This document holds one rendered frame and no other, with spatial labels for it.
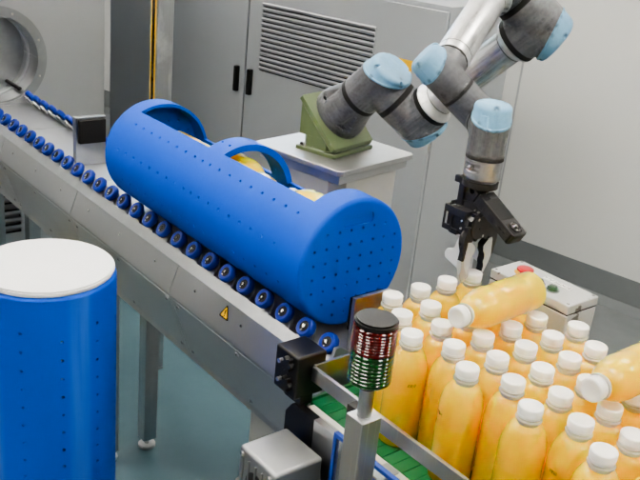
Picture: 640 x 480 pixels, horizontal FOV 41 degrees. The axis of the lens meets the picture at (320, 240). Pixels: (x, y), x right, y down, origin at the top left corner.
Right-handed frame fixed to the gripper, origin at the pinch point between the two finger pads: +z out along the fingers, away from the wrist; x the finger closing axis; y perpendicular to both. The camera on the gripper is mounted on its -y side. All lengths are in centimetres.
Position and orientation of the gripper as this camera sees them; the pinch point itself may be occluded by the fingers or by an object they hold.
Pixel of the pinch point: (471, 275)
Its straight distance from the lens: 177.8
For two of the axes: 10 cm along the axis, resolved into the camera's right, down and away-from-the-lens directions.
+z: -1.0, 9.2, 3.7
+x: -7.8, 1.6, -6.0
